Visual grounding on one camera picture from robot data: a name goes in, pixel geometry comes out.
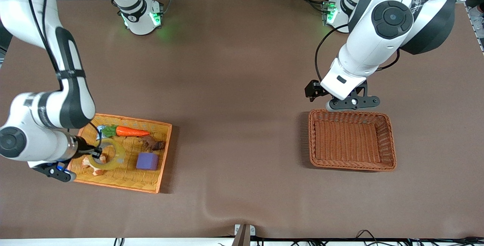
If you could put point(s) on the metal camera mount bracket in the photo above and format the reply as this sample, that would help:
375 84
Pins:
244 234

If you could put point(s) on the orange toy carrot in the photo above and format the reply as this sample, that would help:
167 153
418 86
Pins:
130 131

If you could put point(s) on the brown wicker basket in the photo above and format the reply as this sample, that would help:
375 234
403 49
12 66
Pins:
348 140

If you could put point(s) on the small blue can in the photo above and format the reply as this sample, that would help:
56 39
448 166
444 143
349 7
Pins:
100 129

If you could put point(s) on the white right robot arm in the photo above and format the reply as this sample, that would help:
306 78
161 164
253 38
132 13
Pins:
22 11

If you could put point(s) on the brown table cover cloth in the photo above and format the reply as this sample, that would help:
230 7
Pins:
242 87

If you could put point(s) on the toy croissant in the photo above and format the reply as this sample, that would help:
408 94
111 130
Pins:
86 162

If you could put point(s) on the yellow wicker tray orange rim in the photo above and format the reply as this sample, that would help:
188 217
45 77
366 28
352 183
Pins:
124 183

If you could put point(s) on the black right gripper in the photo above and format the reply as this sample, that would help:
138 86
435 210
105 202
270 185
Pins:
84 148

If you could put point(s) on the brown toy lion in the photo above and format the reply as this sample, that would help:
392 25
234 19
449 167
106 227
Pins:
153 144

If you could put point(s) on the clear yellowish tape roll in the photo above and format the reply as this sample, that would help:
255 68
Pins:
121 155

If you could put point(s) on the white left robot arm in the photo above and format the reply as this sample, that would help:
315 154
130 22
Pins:
363 49

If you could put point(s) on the aluminium frame profile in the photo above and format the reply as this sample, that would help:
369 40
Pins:
476 25

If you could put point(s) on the purple foam cube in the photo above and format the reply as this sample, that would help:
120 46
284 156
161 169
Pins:
147 161

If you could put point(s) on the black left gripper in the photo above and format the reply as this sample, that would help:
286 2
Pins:
313 88

